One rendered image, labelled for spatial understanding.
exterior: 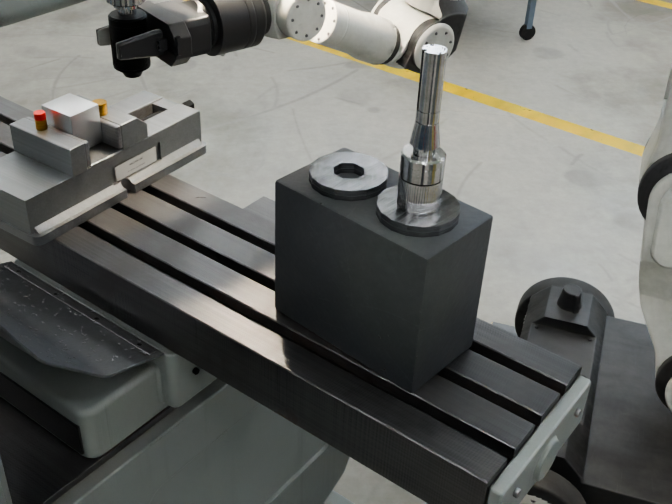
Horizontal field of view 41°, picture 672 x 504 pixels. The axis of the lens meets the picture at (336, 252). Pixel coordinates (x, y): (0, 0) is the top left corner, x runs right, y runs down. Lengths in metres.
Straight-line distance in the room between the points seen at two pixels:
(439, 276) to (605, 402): 0.77
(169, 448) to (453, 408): 0.47
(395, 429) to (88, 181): 0.59
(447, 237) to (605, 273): 2.09
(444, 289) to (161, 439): 0.51
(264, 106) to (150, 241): 2.62
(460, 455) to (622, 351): 0.86
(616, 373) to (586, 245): 1.43
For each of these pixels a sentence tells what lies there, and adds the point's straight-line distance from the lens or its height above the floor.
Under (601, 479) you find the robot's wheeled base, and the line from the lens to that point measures 1.53.
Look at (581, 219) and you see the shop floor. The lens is 3.26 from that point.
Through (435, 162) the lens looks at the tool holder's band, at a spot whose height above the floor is 1.22.
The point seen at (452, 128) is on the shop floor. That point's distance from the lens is 3.75.
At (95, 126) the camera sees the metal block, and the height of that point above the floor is 1.07.
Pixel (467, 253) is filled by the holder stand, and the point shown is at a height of 1.12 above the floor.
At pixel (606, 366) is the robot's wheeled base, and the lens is 1.74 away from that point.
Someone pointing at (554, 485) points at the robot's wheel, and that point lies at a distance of 1.47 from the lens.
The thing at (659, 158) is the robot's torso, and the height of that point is 1.06.
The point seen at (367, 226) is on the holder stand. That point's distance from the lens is 0.95.
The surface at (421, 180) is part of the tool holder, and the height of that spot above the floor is 1.20.
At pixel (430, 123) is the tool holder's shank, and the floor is 1.26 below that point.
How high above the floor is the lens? 1.66
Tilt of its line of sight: 35 degrees down
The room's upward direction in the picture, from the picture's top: 3 degrees clockwise
